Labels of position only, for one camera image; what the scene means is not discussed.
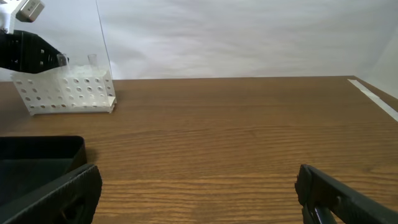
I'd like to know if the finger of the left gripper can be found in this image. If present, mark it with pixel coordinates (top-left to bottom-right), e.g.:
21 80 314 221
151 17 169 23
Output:
21 30 70 75

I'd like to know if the white test tube rack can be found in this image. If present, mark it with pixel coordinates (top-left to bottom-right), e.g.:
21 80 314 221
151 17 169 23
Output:
11 64 118 116

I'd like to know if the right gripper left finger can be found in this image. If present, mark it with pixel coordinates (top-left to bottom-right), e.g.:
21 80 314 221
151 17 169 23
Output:
0 164 103 224

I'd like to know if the black tray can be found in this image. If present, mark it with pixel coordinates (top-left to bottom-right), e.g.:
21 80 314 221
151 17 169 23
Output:
0 135 88 208

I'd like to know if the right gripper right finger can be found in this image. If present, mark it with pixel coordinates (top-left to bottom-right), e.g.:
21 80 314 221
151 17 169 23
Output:
294 164 398 224

